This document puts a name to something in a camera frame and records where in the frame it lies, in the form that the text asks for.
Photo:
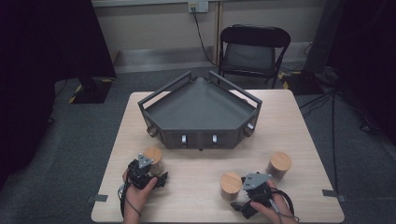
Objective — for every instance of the glass jar with brown nuts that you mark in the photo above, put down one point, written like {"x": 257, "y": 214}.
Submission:
{"x": 231, "y": 185}

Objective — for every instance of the person's left hand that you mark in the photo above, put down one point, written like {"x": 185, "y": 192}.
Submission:
{"x": 134, "y": 199}

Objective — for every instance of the grey tape strip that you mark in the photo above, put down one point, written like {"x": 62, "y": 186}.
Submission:
{"x": 331, "y": 193}
{"x": 98, "y": 198}

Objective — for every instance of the dark grey corner rack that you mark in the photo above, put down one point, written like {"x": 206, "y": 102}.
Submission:
{"x": 202, "y": 109}

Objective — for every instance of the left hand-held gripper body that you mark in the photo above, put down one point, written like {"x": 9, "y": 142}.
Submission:
{"x": 137, "y": 175}

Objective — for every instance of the glass jar with pale nuts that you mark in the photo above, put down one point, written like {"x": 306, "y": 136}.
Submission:
{"x": 157, "y": 155}

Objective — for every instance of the grey curtain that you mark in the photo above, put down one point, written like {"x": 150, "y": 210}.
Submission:
{"x": 323, "y": 34}

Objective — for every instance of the person's right hand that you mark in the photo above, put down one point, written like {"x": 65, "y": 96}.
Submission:
{"x": 280, "y": 211}

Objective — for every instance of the black curtain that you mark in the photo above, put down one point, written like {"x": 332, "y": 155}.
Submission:
{"x": 37, "y": 77}
{"x": 370, "y": 62}

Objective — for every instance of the black folding chair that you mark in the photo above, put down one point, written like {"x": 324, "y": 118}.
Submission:
{"x": 250, "y": 53}

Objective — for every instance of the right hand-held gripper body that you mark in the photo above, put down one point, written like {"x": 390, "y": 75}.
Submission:
{"x": 256, "y": 181}

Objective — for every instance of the black stand base yellow stripes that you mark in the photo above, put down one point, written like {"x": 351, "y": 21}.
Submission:
{"x": 93, "y": 91}
{"x": 303, "y": 84}

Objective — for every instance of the glass jar with wooden lid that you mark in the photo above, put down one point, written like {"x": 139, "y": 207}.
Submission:
{"x": 280, "y": 161}

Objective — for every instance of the white wall socket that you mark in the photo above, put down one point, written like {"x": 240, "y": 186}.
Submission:
{"x": 199, "y": 6}

